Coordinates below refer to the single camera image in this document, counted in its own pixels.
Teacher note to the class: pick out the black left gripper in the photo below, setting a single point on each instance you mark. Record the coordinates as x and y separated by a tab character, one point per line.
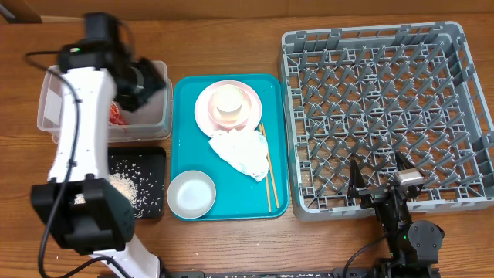
150	79

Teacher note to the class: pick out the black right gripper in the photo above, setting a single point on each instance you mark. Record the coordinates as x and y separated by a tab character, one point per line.
373	194

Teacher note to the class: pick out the red wrapper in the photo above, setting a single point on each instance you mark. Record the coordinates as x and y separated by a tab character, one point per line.
115	115

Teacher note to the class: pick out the pile of rice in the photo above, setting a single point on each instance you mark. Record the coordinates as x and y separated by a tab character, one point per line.
141	181

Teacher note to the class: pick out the grey small bowl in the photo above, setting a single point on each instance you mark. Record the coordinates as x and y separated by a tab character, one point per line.
191	194

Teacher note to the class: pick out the white napkin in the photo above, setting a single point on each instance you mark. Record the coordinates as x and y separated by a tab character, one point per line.
245	151

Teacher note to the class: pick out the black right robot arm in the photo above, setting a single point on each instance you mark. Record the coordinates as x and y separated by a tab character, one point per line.
413	246

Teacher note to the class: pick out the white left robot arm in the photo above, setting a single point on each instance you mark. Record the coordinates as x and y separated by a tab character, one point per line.
79	207

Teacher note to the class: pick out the grey dishwasher rack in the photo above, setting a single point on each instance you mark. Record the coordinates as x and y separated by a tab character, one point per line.
363	93

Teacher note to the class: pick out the clear plastic bin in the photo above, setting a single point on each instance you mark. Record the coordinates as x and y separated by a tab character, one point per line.
154	116

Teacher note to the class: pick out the pink plate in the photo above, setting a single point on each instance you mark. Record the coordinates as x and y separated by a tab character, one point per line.
205	123

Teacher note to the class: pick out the black tray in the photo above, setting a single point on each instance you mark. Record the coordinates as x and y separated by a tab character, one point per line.
156	154

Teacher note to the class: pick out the white paper cup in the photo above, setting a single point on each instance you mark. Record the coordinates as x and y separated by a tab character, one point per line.
228	100

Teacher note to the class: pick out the teal plastic tray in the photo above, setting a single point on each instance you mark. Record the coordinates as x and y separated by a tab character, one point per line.
238	196

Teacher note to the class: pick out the pink small bowl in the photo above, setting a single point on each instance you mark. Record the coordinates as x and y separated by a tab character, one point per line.
240	117

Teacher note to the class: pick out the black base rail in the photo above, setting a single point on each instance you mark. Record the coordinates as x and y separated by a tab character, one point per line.
335	273

